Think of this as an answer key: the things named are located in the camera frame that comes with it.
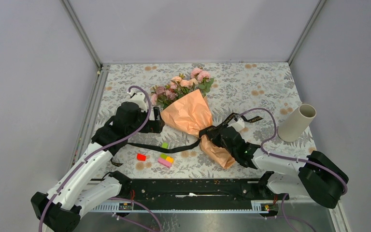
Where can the floral patterned table mat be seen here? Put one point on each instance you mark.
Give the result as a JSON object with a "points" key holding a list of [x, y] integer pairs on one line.
{"points": [[266, 90]]}

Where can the pink flat block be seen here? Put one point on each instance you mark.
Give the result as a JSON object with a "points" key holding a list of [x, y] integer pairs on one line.
{"points": [[164, 162]]}

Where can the red block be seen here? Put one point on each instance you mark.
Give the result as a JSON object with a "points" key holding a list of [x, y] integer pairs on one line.
{"points": [[141, 157]]}

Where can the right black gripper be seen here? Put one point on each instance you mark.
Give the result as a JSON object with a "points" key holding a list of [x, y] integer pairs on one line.
{"points": [[214, 137]]}

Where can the green cube block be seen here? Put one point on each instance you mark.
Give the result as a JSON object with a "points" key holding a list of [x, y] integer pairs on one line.
{"points": [[165, 145]]}

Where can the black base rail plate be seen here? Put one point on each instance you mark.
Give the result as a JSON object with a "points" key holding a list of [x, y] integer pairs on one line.
{"points": [[198, 194]]}

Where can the peach paper flower bouquet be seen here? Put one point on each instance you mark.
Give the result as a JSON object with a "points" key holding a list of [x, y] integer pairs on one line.
{"points": [[184, 101]]}

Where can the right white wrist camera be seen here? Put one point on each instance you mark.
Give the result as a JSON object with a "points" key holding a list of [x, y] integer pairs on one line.
{"points": [[238, 124]]}

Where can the beige cylindrical vase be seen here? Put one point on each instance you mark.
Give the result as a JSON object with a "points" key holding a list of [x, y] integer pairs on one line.
{"points": [[297, 122]]}

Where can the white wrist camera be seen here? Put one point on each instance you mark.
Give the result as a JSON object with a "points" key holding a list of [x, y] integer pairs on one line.
{"points": [[238, 124], [139, 98]]}

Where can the yellow studded brick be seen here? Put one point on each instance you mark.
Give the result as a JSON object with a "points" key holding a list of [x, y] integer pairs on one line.
{"points": [[169, 159]]}

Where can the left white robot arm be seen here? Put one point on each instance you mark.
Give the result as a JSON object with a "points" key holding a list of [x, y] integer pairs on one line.
{"points": [[62, 207]]}

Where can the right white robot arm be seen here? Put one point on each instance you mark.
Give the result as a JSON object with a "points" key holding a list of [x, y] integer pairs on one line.
{"points": [[314, 176]]}

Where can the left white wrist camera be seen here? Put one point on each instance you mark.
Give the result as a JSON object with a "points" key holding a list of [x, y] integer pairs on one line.
{"points": [[139, 98]]}

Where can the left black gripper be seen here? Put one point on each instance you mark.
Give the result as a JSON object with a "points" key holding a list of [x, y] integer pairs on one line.
{"points": [[154, 125]]}

